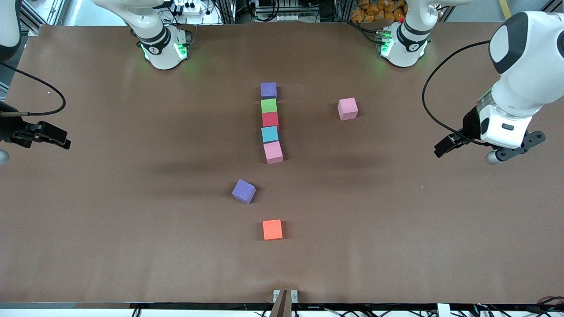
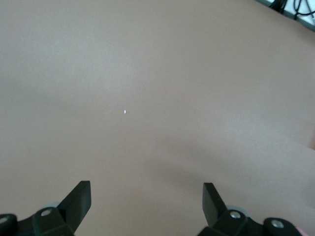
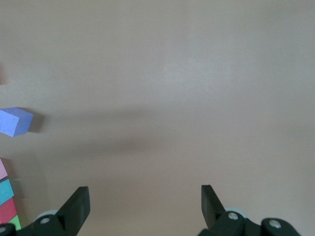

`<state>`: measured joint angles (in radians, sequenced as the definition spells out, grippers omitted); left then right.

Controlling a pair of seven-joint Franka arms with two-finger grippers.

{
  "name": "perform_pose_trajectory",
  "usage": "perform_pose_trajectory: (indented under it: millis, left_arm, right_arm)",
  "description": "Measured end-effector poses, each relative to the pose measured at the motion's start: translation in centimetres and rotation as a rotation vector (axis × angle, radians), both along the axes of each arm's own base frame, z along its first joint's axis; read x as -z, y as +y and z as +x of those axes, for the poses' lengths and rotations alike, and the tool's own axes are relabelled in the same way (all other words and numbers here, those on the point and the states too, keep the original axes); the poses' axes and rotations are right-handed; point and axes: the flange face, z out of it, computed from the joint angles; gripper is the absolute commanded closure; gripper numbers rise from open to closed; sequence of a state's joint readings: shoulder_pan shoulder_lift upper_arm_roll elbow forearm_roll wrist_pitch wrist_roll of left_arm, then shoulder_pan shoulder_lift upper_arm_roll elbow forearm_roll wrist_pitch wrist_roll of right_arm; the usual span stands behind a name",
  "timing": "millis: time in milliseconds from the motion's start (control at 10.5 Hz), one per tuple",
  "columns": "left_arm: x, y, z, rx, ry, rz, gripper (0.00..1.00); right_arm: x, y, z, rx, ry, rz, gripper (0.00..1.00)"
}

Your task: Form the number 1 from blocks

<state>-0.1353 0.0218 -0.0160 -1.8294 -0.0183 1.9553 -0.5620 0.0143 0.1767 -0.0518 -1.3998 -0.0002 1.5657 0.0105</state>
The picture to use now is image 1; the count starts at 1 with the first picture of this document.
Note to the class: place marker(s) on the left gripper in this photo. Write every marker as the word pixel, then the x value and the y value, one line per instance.
pixel 469 125

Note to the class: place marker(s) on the pink foam cube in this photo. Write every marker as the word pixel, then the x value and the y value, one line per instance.
pixel 273 152
pixel 347 109

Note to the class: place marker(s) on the blue foam cube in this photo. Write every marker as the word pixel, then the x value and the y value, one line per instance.
pixel 270 134

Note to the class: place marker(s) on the red foam cube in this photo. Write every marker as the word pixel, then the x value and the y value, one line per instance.
pixel 270 119

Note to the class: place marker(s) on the green foam cube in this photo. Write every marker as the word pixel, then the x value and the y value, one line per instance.
pixel 269 106

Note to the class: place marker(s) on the purple foam cube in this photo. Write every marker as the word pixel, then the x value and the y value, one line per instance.
pixel 243 191
pixel 269 90

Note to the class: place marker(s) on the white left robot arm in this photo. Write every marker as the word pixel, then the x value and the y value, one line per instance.
pixel 533 66

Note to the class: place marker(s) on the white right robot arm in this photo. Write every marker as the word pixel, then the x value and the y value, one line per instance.
pixel 161 48

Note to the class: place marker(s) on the bag of orange fruit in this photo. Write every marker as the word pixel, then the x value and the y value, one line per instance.
pixel 374 11

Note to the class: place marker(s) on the white power strip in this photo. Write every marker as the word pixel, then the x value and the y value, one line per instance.
pixel 190 8

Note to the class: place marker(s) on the orange foam cube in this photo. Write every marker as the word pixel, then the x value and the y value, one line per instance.
pixel 272 230

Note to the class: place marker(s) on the brown table mat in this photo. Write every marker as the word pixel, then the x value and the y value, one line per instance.
pixel 282 268

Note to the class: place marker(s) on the aluminium frame profile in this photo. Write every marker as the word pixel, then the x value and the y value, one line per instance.
pixel 554 4
pixel 42 17

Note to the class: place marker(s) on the grey metal mounting bracket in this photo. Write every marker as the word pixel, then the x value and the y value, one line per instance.
pixel 276 296

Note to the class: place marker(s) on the brown camera mount bar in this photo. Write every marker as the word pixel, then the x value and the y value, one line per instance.
pixel 282 306

